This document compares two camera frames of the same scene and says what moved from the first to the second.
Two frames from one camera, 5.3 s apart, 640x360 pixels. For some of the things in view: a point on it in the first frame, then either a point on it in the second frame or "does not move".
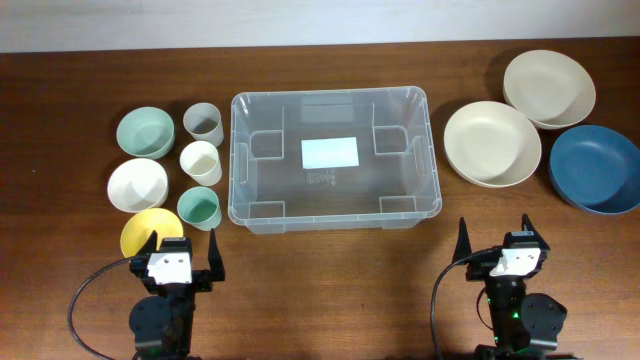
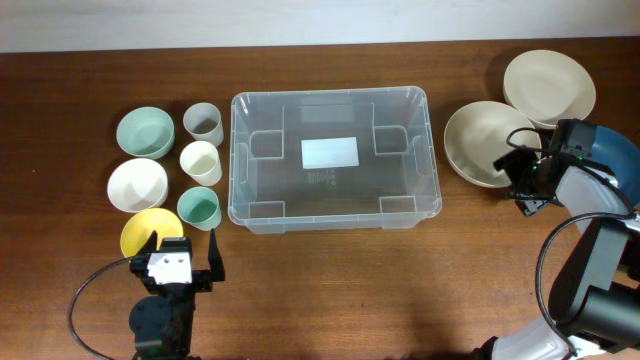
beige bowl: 549,89 does not move
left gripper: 204,278 does not move
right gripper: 480,268 to 511,162
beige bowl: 490,144 does not move
